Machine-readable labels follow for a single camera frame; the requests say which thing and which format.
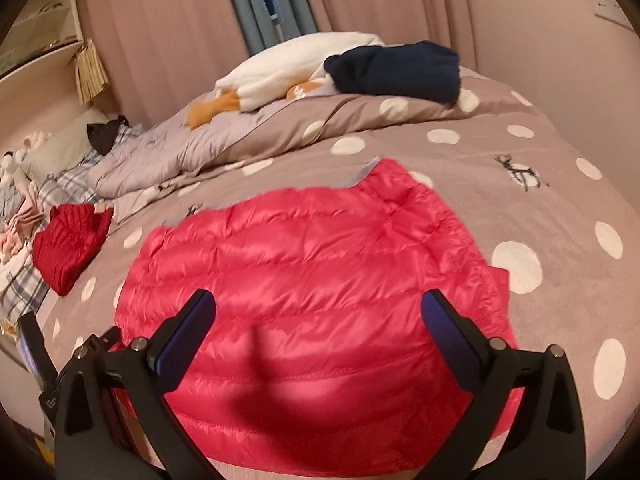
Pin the striped hanging cloth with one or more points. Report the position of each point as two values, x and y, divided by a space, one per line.
90 75

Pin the plaid bed sheet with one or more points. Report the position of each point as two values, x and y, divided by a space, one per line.
25 290

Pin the red puffer jacket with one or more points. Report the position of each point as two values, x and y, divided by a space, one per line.
310 260

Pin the white pillow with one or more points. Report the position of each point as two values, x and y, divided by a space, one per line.
60 147

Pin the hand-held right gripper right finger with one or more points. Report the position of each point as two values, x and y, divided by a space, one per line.
450 341

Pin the pink curtain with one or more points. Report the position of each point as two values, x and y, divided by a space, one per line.
160 35

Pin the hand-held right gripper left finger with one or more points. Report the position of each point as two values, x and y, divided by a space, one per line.
182 341

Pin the dark red knit garment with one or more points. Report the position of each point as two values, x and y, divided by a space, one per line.
70 245

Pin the folded navy garment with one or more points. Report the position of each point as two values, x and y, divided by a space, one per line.
395 72

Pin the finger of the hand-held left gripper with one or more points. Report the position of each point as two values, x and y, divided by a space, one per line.
100 341

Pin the pink clothes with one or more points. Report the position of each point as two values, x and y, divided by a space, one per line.
20 225

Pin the black cloth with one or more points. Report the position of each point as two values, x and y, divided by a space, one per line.
102 137

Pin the grey quilt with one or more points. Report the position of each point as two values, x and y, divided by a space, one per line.
165 155

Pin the white wall power strip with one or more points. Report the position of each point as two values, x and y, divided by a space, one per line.
612 10

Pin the blue curtain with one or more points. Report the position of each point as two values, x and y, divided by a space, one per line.
260 5

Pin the white and orange plush toy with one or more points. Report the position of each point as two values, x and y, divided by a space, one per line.
280 67

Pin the white wooden shelf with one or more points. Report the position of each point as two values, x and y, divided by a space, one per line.
40 15

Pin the taupe polka-dot blanket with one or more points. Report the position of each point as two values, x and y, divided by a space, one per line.
550 200

